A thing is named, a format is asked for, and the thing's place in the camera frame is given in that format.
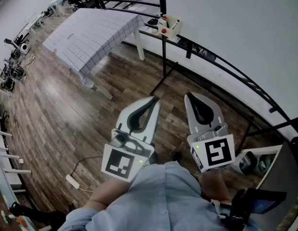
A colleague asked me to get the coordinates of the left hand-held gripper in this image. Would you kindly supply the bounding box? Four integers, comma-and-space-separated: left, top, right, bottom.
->
100, 95, 161, 183

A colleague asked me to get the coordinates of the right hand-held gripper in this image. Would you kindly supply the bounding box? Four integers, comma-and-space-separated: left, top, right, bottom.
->
184, 91, 236, 174

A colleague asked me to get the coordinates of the cream plastic box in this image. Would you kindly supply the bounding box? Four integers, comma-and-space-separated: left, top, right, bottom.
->
157, 14, 182, 39

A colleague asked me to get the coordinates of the person's left forearm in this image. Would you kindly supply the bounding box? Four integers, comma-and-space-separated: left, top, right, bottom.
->
87, 177, 132, 209

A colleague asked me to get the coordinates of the person's right forearm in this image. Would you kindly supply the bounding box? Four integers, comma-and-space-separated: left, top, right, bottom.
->
200, 169, 233, 202

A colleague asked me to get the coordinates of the whiteboard on black stand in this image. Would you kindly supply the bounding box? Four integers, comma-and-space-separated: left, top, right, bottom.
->
139, 0, 298, 151

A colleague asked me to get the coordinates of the black plastic container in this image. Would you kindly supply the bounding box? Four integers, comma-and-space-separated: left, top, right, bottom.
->
3, 78, 16, 91

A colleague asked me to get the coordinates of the white black headset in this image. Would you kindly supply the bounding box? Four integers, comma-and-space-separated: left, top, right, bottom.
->
232, 151, 258, 176

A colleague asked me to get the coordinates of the white shelf unit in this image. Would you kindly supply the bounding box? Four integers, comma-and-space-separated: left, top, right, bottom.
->
235, 144, 284, 190

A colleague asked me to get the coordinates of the white table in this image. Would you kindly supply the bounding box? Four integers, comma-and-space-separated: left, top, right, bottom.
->
84, 27, 146, 101

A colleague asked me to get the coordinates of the person's light blue shirt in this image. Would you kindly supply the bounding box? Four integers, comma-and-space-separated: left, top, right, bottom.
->
57, 161, 260, 231

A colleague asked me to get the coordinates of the white power strip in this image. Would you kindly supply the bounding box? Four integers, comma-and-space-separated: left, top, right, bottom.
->
65, 174, 81, 190

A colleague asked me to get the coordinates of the gray cabinet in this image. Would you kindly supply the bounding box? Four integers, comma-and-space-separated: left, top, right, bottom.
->
257, 141, 298, 226

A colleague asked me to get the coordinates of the white grid tablecloth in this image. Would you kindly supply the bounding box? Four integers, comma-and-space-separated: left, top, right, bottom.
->
42, 8, 146, 86

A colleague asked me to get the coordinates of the black harness device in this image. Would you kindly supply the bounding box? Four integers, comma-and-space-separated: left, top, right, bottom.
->
221, 188, 287, 231

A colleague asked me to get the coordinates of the black metal railing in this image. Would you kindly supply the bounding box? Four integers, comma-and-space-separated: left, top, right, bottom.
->
86, 0, 168, 18

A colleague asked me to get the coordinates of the white office desk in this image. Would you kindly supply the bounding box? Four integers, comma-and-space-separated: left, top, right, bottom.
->
14, 13, 45, 43
48, 0, 80, 16

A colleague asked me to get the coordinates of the brown wooden desk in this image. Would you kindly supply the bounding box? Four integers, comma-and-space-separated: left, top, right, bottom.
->
0, 189, 22, 231

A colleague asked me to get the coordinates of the black floor cable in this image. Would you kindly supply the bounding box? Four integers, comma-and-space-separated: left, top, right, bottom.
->
71, 155, 103, 177

